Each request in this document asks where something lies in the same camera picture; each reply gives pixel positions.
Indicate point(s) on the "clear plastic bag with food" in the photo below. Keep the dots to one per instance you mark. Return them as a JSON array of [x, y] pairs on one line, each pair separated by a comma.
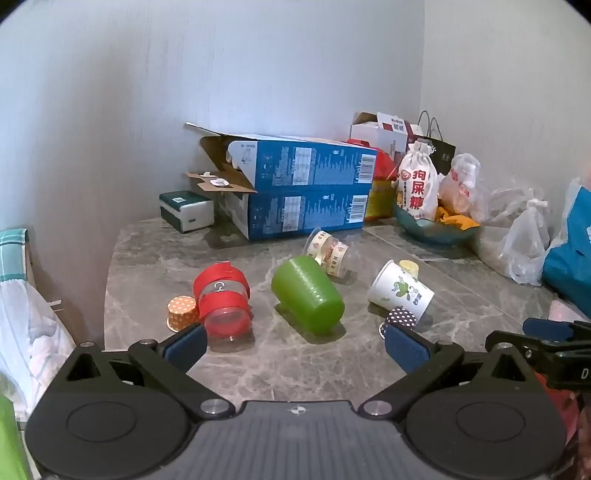
[[464, 184]]

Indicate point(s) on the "green plastic cup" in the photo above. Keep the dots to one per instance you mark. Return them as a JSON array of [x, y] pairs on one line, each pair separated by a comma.
[[308, 295]]

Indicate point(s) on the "white cloth with teal trim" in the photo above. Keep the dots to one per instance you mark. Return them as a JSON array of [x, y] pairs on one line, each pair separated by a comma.
[[27, 341]]

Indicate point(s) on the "orange snack wrapper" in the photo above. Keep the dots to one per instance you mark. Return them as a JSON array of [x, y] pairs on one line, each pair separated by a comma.
[[457, 220]]

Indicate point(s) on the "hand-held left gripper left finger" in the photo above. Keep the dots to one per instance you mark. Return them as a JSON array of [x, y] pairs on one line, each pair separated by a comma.
[[185, 347]]

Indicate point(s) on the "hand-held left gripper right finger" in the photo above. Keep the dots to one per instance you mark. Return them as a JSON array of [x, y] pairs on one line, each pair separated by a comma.
[[407, 349]]

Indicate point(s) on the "white and red carton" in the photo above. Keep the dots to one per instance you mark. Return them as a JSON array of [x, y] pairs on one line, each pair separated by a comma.
[[383, 129]]

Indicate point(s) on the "white and green small box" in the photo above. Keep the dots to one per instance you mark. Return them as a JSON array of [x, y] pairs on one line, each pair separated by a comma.
[[187, 210]]

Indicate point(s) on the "dark dotted small paper cup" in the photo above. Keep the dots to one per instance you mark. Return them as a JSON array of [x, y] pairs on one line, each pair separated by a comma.
[[400, 316]]

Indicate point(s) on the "blue cardboard box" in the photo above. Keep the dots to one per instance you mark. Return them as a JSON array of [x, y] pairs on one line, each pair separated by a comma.
[[304, 161], [300, 212]]

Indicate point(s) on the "checked green cloth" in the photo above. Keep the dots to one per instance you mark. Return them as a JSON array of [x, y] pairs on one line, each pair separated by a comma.
[[11, 254]]

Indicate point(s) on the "blue bag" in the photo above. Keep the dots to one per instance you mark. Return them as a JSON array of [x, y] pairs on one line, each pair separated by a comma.
[[572, 258]]

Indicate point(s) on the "orange dotted small paper cup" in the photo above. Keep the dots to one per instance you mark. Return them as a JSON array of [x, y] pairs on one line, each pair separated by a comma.
[[181, 313]]

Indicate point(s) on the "teal bowl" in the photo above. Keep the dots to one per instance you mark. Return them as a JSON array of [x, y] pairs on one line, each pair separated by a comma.
[[434, 232]]

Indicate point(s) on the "black paper bag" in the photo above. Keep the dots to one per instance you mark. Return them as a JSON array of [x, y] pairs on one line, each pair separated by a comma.
[[441, 150]]

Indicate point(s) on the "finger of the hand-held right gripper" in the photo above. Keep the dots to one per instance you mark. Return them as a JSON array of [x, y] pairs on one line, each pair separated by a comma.
[[510, 341], [547, 329]]

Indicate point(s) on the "small yellow cup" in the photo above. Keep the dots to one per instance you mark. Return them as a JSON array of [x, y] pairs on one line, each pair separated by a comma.
[[410, 267]]

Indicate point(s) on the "red banded clear cup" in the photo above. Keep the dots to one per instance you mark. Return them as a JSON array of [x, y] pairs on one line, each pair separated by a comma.
[[222, 300]]

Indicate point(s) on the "white cloth pouch red print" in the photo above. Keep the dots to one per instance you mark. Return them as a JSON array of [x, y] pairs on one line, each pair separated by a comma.
[[418, 184]]

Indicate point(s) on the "green packet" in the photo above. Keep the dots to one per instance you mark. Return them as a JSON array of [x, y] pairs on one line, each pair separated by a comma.
[[10, 438]]

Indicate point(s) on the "white paper cup green print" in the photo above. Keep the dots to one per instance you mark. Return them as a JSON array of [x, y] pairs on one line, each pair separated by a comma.
[[398, 290]]

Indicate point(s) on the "clear cup with printed band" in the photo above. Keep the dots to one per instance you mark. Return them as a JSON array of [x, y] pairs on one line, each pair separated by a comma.
[[328, 253]]

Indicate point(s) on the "red and yellow package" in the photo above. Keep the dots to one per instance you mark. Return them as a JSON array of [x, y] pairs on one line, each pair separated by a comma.
[[381, 194]]

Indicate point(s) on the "clear knotted plastic bag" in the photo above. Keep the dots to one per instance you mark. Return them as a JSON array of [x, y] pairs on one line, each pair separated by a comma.
[[519, 240]]

